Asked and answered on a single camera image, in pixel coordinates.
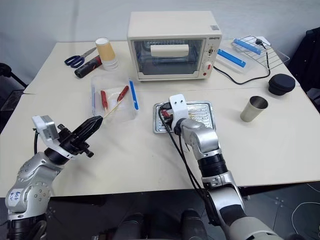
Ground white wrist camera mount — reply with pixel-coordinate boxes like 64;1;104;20
168;93;191;126
31;115;77;161

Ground silver metal baking tray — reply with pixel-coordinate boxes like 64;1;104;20
152;100;217;135

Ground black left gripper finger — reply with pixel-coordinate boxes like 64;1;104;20
72;115;103;138
79;117;104;142

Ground clear zip bag with sausages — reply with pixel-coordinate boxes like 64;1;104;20
90;74;140;123

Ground white floor cable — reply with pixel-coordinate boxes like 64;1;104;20
290;183;320;235

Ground brown paper cup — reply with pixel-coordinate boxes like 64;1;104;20
95;37;117;63

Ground clear plastic box blue clip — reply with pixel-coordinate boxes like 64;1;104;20
230;36;291;64

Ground black round zip case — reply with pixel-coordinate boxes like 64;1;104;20
268;73;297;97

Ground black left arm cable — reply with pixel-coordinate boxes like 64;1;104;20
33;127;41;155

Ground black stand base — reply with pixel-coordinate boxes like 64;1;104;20
0;62;29;111

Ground stack of white paper cups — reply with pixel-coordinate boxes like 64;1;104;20
101;58;120;72

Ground blue handled scissors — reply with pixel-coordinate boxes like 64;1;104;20
63;47;97;69

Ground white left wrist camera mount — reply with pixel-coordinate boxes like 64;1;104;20
31;115;77;161

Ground metal wire oven rack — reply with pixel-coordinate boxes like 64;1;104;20
237;35;285;70

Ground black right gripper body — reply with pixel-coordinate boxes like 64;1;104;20
162;112;177;132

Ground dark rounded shape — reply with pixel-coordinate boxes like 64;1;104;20
180;208;209;240
119;211;145;240

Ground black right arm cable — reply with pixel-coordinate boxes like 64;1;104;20
158;107;218;227

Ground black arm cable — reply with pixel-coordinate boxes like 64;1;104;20
158;107;218;227
33;127;41;155

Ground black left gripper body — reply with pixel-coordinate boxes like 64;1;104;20
57;123;96;159

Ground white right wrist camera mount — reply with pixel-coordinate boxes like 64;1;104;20
168;93;191;126

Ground stainless steel cup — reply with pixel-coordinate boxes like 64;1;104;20
239;95;269;123

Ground black and red screwdriver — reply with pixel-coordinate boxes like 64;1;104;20
74;55;103;79

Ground black oven power cord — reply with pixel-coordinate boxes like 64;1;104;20
213;37;272;86

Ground black chair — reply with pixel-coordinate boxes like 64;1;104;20
287;26;320;103

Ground cream toaster oven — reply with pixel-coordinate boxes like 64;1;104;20
126;10;224;83

